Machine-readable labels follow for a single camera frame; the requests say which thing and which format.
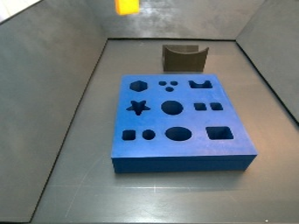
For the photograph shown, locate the yellow arch block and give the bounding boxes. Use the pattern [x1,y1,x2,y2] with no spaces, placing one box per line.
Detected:
[115,0,140,15]

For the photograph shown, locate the blue shape sorting board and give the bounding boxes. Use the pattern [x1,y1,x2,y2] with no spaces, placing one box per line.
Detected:
[111,74,258,173]

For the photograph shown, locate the black curved holder stand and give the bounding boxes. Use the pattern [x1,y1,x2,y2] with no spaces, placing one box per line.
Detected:
[163,45,210,72]

